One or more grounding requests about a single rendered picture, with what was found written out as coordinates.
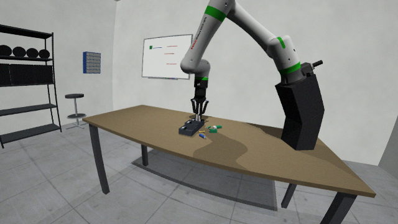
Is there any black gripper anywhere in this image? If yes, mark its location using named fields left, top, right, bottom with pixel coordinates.
left=191, top=88, right=209, bottom=121

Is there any dark grey three-compartment bin rack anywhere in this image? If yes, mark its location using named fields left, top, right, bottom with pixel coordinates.
left=178, top=118, right=205, bottom=136

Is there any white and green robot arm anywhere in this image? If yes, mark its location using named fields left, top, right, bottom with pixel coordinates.
left=180, top=0, right=323, bottom=88

